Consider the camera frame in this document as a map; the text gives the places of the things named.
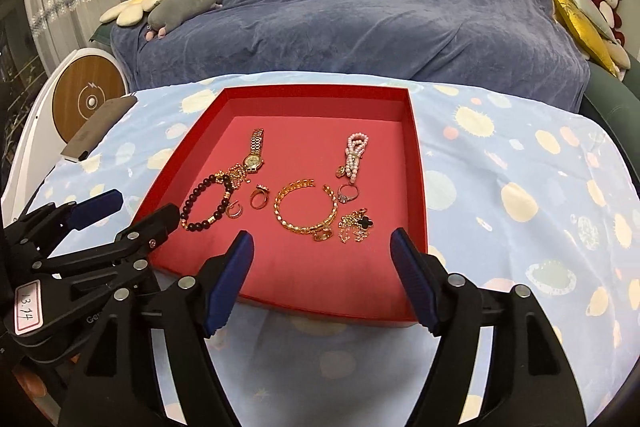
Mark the beige plush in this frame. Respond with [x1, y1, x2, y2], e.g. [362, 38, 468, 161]
[604, 41, 633, 71]

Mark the green sofa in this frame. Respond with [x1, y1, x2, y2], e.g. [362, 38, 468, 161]
[525, 0, 640, 145]

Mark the pink pearl bracelet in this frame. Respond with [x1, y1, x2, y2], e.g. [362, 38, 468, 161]
[335, 132, 371, 184]

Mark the red jewelry box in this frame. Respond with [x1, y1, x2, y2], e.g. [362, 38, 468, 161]
[131, 86, 432, 329]

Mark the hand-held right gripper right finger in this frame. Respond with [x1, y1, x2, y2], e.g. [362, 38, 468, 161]
[390, 227, 589, 427]

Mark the grey phone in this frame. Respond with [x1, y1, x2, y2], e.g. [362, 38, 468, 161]
[60, 94, 139, 161]

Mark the blue dotted tablecloth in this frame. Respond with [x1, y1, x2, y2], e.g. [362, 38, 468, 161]
[0, 72, 640, 427]

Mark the thin gold chain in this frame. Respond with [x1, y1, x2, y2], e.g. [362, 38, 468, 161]
[215, 163, 252, 188]

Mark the dark bead bracelet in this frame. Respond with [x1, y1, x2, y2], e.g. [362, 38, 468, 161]
[182, 173, 236, 232]

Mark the flower shaped cushion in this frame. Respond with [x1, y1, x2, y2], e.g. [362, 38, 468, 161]
[99, 0, 184, 28]

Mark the gold wristwatch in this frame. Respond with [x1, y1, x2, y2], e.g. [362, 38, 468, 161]
[242, 128, 267, 174]

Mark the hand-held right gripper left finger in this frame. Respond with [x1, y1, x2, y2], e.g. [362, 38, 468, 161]
[59, 230, 255, 427]

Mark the wide gold chain bracelet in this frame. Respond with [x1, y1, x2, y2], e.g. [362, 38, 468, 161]
[272, 178, 339, 236]

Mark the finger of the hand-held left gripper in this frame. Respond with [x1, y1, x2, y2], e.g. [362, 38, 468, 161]
[7, 189, 124, 260]
[47, 204, 181, 278]

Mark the grey plush toy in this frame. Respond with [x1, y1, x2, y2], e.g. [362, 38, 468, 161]
[145, 0, 224, 42]

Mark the gold ring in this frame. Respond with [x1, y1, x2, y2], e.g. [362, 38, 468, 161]
[249, 185, 271, 210]

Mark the black clover charm bracelet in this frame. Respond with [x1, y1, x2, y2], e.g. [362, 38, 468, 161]
[338, 207, 377, 245]

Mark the round wooden charger disc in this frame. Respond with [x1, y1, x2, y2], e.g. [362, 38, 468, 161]
[52, 58, 124, 144]

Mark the yellow cushion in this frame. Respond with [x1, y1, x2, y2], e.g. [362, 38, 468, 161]
[549, 0, 622, 78]

